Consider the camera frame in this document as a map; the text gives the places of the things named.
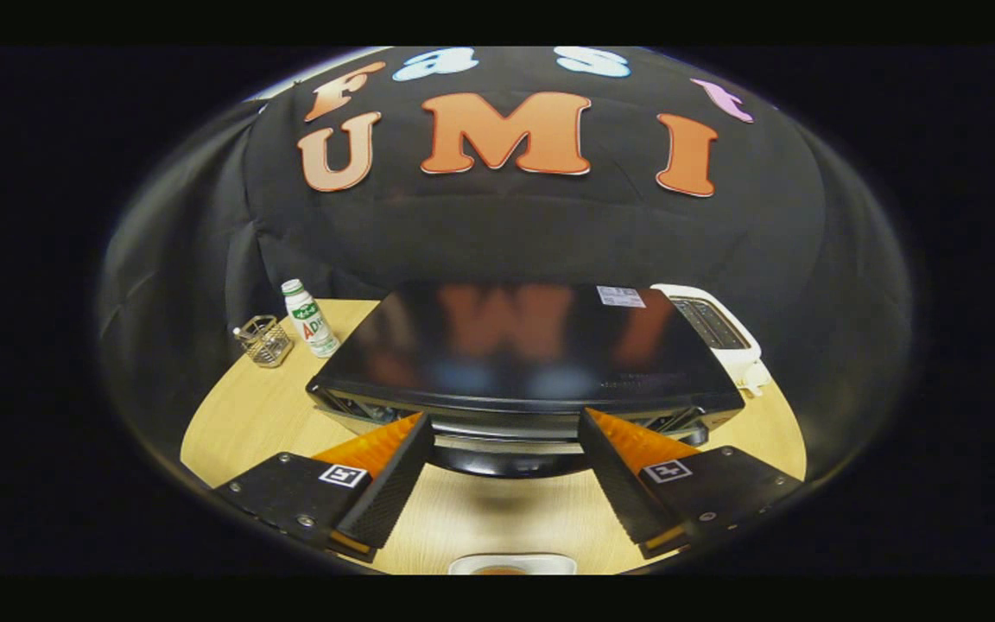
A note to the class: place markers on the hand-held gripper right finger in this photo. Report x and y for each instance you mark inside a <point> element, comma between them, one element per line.
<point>614,484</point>

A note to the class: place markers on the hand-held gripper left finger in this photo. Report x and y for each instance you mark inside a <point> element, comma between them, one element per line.
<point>394,484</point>

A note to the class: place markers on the sesame bagel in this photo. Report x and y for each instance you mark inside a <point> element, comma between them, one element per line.
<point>499,570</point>

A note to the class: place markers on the black toaster oven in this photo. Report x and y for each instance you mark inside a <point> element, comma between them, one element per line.
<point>506,354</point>

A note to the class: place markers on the white bread toaster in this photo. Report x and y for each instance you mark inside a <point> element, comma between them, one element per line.
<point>735,341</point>

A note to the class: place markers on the white plate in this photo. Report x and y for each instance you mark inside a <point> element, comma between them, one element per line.
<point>463,566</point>

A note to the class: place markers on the white green-label drink bottle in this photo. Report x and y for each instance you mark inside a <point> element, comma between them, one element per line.
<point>312,324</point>

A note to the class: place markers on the small glass holder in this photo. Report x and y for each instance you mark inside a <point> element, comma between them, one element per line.
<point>266,343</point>

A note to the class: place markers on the black backdrop cloth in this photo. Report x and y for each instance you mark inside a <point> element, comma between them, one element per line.
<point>532,233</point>

